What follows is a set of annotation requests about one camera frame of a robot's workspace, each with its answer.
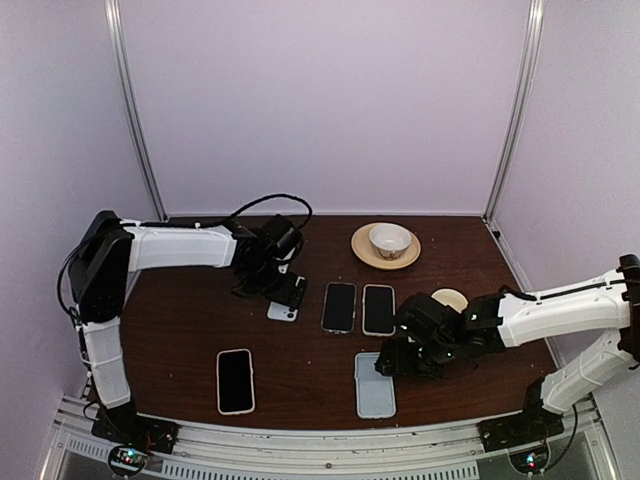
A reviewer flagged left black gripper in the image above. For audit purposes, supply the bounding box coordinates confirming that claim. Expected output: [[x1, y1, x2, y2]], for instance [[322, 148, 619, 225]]
[[241, 259, 308, 309]]

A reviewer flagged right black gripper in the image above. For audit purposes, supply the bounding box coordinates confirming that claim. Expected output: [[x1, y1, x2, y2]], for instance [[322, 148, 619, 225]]
[[375, 338, 459, 381]]

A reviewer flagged light blue smartphone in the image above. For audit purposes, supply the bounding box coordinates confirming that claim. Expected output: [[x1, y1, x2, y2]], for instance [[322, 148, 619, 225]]
[[267, 302, 298, 322]]

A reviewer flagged light blue phone case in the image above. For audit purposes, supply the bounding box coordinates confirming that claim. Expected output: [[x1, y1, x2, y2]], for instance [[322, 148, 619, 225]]
[[354, 352, 396, 420]]

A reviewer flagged black smartphone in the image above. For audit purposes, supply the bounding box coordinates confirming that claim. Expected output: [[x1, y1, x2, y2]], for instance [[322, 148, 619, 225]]
[[361, 283, 397, 338], [320, 281, 358, 335]]

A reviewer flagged white phone case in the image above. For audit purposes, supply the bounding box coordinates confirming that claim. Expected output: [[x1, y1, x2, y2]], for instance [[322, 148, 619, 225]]
[[360, 282, 398, 339]]

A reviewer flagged pink phone case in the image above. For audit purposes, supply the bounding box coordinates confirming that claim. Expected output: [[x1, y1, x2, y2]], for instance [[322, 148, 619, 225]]
[[215, 347, 257, 416]]

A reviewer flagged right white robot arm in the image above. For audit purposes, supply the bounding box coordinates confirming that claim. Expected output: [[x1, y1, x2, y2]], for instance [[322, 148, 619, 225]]
[[375, 254, 639, 442]]

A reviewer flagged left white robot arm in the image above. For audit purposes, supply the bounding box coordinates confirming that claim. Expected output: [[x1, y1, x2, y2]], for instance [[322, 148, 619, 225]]
[[59, 210, 306, 444]]

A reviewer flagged cream ceramic mug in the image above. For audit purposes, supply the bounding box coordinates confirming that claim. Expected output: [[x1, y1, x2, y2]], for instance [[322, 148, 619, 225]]
[[431, 288, 469, 313]]

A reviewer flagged beige ceramic saucer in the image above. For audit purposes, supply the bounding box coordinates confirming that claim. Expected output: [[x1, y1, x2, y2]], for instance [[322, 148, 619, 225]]
[[351, 222, 421, 270]]

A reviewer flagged white ceramic bowl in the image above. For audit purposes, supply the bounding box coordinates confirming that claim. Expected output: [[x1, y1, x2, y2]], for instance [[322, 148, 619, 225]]
[[368, 223, 412, 260]]

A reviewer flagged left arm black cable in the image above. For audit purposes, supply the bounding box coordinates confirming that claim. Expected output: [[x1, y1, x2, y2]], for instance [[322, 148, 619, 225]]
[[199, 193, 314, 236]]

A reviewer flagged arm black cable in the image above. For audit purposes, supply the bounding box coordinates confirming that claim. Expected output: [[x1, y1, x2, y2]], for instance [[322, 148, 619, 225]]
[[199, 193, 314, 236], [544, 399, 586, 471]]

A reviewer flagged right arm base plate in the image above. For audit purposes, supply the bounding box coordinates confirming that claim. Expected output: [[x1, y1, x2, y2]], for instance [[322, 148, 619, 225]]
[[478, 405, 564, 452]]

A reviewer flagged aluminium front rail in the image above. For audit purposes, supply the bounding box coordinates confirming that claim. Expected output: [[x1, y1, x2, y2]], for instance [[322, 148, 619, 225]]
[[35, 395, 622, 479]]

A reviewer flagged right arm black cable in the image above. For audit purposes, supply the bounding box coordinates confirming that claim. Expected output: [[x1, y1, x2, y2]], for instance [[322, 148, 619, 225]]
[[544, 399, 586, 471]]

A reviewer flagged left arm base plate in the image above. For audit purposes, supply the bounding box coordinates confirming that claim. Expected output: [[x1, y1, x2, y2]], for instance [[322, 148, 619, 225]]
[[91, 417, 179, 454]]

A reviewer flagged left aluminium frame post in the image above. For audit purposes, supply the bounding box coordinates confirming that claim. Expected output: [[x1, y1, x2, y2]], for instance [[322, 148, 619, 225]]
[[104, 0, 167, 220]]

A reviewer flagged aluminium frame post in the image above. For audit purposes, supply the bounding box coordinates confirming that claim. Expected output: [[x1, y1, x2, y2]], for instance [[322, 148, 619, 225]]
[[483, 0, 546, 224], [104, 0, 167, 220]]

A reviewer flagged right aluminium frame post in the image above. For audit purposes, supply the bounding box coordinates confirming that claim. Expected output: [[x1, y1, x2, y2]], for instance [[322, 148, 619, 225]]
[[483, 0, 546, 224]]

